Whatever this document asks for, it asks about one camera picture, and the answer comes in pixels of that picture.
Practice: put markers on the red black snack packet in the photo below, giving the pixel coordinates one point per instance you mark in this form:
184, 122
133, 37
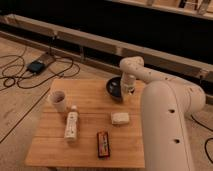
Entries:
103, 144

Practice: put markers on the white paper cup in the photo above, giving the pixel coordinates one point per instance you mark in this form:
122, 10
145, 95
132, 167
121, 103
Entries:
58, 100

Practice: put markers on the blue power adapter box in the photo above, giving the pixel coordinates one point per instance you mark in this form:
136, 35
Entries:
35, 67

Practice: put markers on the white plastic bottle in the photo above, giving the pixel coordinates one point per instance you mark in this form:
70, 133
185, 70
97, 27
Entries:
71, 124

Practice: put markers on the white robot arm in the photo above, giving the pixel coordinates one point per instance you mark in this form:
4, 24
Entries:
166, 101

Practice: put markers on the white rectangular sponge block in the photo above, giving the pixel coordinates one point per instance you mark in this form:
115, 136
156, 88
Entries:
120, 118

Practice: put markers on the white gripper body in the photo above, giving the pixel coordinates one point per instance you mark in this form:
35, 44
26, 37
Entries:
127, 83

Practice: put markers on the dark ceramic bowl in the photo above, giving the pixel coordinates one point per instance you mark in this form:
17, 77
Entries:
113, 88

